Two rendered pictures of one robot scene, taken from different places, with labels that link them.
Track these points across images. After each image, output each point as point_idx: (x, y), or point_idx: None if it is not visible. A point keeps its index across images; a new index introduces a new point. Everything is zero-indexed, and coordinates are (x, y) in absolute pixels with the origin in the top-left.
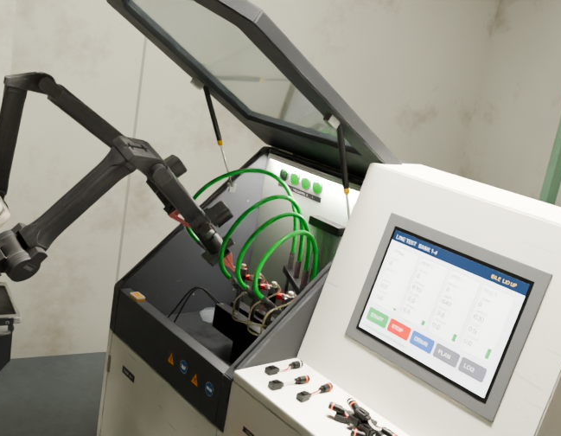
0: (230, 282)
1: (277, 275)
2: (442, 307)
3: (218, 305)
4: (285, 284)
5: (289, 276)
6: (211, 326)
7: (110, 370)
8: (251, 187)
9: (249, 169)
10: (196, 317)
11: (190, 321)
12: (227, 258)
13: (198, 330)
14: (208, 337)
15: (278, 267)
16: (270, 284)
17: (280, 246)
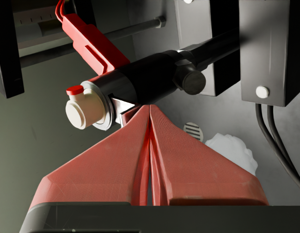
0: (150, 203)
1: (63, 135)
2: None
3: (286, 88)
4: (45, 55)
5: None
6: (254, 136)
7: None
8: None
9: None
10: (261, 180)
11: (286, 179)
12: (128, 172)
13: None
14: None
15: (48, 144)
16: (90, 138)
17: (2, 176)
